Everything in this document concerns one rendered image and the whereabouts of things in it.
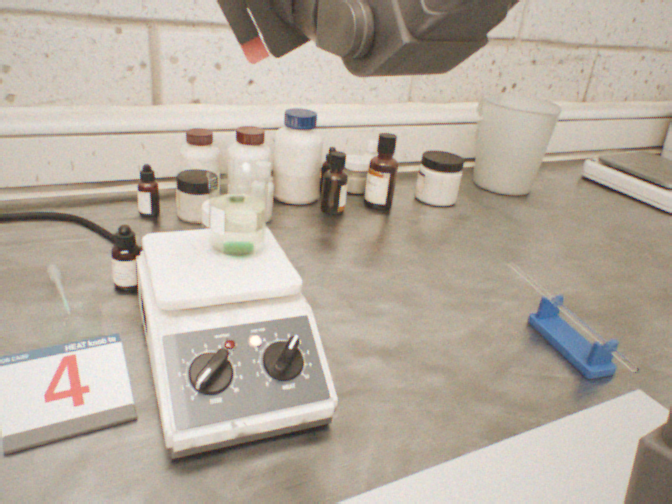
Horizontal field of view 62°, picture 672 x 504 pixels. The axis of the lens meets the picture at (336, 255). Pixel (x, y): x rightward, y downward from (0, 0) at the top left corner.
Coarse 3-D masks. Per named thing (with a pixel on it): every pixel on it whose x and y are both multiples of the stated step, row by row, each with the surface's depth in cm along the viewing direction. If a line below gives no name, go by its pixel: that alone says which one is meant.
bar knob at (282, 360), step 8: (296, 336) 43; (272, 344) 44; (280, 344) 44; (288, 344) 43; (296, 344) 43; (264, 352) 43; (272, 352) 43; (280, 352) 44; (288, 352) 42; (296, 352) 44; (264, 360) 43; (272, 360) 43; (280, 360) 42; (288, 360) 42; (296, 360) 44; (264, 368) 43; (272, 368) 42; (280, 368) 41; (288, 368) 43; (296, 368) 43; (272, 376) 43; (280, 376) 43; (288, 376) 43
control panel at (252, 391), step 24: (168, 336) 42; (192, 336) 43; (216, 336) 43; (240, 336) 44; (264, 336) 44; (288, 336) 45; (312, 336) 46; (168, 360) 41; (192, 360) 42; (240, 360) 43; (312, 360) 44; (240, 384) 42; (264, 384) 42; (288, 384) 43; (312, 384) 43; (192, 408) 40; (216, 408) 40; (240, 408) 41; (264, 408) 41
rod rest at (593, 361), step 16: (544, 304) 59; (528, 320) 61; (544, 320) 60; (560, 320) 60; (544, 336) 59; (560, 336) 58; (576, 336) 58; (560, 352) 57; (576, 352) 56; (592, 352) 53; (608, 352) 54; (576, 368) 55; (592, 368) 53; (608, 368) 54
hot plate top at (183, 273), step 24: (144, 240) 50; (168, 240) 51; (192, 240) 51; (168, 264) 47; (192, 264) 47; (216, 264) 48; (240, 264) 48; (264, 264) 49; (288, 264) 49; (168, 288) 44; (192, 288) 44; (216, 288) 44; (240, 288) 45; (264, 288) 45; (288, 288) 46
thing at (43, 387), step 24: (48, 360) 43; (72, 360) 44; (96, 360) 44; (120, 360) 45; (0, 384) 41; (24, 384) 42; (48, 384) 42; (72, 384) 43; (96, 384) 44; (120, 384) 44; (24, 408) 41; (48, 408) 42; (72, 408) 42
